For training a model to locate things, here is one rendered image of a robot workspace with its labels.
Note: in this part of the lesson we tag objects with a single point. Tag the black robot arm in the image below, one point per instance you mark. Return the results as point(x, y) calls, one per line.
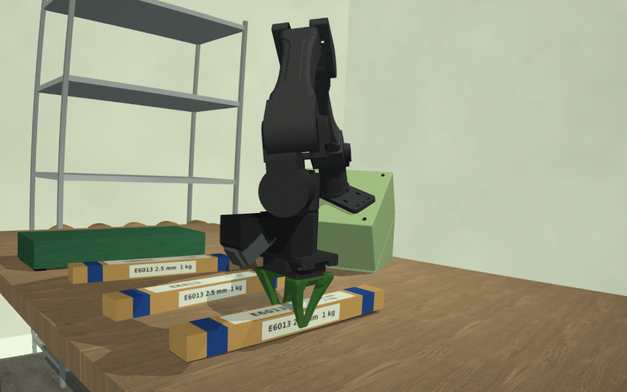
point(298, 118)

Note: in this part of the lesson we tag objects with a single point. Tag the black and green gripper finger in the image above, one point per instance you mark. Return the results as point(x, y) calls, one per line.
point(266, 278)
point(296, 289)

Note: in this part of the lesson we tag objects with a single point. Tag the tan welding electrode pack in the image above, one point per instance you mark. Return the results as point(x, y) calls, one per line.
point(86, 272)
point(133, 303)
point(217, 335)

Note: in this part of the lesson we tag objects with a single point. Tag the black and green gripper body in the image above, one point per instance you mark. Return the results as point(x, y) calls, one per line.
point(288, 266)

